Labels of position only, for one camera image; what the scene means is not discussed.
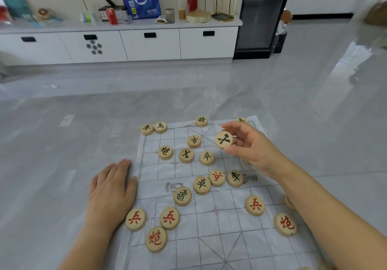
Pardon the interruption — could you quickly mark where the person's left hand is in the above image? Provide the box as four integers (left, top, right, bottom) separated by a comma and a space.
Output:
90, 159, 138, 230

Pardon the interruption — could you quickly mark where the person's right hand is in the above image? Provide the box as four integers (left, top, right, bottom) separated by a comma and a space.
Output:
221, 121, 291, 177

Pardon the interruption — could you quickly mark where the black-marked wooden chess piece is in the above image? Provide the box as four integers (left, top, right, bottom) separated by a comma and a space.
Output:
215, 131, 234, 149

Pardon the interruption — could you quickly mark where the person's right forearm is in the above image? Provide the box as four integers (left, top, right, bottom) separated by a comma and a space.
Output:
270, 157, 387, 270

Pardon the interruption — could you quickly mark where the person's left forearm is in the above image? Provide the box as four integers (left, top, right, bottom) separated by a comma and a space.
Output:
58, 220, 122, 270

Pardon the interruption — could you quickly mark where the group of wooden chess discs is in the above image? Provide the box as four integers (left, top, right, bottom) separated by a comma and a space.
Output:
125, 116, 298, 253

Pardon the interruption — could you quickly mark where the white cloth chess board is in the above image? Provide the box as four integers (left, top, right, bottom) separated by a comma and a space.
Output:
113, 116, 331, 270

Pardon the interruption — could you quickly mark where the black bin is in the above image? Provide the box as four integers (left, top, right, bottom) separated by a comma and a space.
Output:
270, 32, 288, 55

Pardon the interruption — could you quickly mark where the black glass-door cabinet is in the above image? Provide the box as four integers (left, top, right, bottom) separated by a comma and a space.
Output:
233, 0, 295, 60

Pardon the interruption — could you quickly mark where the white sideboard cabinet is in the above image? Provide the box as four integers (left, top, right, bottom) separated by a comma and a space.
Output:
0, 18, 243, 66

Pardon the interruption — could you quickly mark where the round gold tin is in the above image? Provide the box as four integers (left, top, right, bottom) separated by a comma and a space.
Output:
186, 10, 211, 23

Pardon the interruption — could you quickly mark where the brown-haired doll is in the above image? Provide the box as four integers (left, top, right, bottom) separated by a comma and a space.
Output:
275, 10, 293, 36

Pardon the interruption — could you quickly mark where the red drink can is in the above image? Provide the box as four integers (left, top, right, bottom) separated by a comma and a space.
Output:
106, 8, 119, 25

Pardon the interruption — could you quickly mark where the blue tote bag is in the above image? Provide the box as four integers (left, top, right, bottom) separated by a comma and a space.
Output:
122, 0, 161, 20

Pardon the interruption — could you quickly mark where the black box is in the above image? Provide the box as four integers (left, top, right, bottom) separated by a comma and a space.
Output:
99, 0, 126, 22

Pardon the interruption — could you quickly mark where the round wooden ornament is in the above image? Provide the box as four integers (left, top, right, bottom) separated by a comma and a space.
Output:
37, 8, 53, 22

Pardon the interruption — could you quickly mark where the red packet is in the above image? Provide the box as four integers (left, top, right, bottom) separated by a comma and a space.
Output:
0, 6, 12, 24

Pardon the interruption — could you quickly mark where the teal bag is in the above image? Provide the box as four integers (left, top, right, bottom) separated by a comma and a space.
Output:
0, 0, 32, 19

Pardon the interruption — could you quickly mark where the gold wire rack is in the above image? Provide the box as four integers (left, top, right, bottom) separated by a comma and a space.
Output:
211, 0, 237, 22

